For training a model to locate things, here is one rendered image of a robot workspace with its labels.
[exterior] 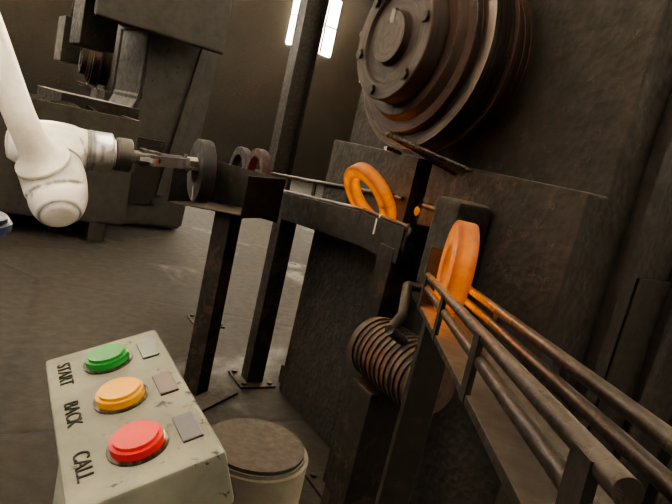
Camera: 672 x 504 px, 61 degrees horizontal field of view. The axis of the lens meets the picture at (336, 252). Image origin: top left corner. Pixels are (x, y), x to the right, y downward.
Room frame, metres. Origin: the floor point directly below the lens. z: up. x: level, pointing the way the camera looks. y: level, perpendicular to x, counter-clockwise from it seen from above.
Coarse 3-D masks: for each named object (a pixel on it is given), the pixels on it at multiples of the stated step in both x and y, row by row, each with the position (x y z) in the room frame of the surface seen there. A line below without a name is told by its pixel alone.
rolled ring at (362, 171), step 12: (348, 168) 1.47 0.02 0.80; (360, 168) 1.43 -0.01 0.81; (372, 168) 1.42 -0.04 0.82; (348, 180) 1.50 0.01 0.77; (372, 180) 1.40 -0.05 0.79; (384, 180) 1.40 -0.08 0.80; (348, 192) 1.53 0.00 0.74; (360, 192) 1.53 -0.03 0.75; (372, 192) 1.41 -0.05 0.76; (384, 192) 1.39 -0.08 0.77; (360, 204) 1.53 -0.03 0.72; (384, 204) 1.39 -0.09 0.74
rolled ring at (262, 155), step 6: (258, 150) 2.18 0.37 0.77; (264, 150) 2.18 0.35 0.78; (252, 156) 2.22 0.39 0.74; (258, 156) 2.17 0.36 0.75; (264, 156) 2.14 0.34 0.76; (246, 162) 2.26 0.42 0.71; (252, 162) 2.24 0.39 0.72; (264, 162) 2.12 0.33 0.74; (270, 162) 2.14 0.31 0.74; (246, 168) 2.25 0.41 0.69; (252, 168) 2.25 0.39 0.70; (264, 168) 2.12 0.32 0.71; (270, 168) 2.13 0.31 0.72
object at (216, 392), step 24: (240, 168) 1.82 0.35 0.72; (216, 192) 1.85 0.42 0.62; (240, 192) 1.81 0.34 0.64; (264, 192) 1.66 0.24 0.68; (216, 216) 1.69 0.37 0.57; (240, 216) 1.57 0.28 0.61; (264, 216) 1.68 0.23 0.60; (216, 240) 1.68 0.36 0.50; (216, 264) 1.67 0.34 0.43; (216, 288) 1.67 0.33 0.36; (216, 312) 1.68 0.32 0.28; (192, 336) 1.69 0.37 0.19; (216, 336) 1.71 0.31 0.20; (192, 360) 1.68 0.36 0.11; (192, 384) 1.67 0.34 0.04; (216, 384) 1.78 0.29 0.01
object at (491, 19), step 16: (496, 0) 1.22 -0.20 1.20; (512, 0) 1.27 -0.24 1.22; (496, 16) 1.21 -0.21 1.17; (512, 16) 1.26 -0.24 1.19; (496, 32) 1.21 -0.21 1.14; (512, 32) 1.25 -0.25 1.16; (480, 48) 1.23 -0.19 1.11; (496, 48) 1.23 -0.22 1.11; (480, 64) 1.22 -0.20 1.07; (496, 64) 1.24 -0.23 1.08; (480, 80) 1.22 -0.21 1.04; (496, 80) 1.25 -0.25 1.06; (464, 96) 1.24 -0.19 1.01; (480, 96) 1.26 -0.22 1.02; (368, 112) 1.54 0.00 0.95; (448, 112) 1.27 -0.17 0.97; (464, 112) 1.27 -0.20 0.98; (480, 112) 1.28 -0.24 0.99; (384, 128) 1.47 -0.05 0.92; (432, 128) 1.31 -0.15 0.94; (448, 128) 1.30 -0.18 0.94; (464, 128) 1.31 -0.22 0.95; (416, 144) 1.34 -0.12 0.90; (432, 144) 1.36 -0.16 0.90
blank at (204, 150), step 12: (204, 144) 1.37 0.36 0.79; (192, 156) 1.43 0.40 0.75; (204, 156) 1.34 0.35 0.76; (216, 156) 1.36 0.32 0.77; (204, 168) 1.33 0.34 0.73; (216, 168) 1.35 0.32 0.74; (192, 180) 1.41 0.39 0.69; (204, 180) 1.33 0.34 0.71; (192, 192) 1.39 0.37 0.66; (204, 192) 1.35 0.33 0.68
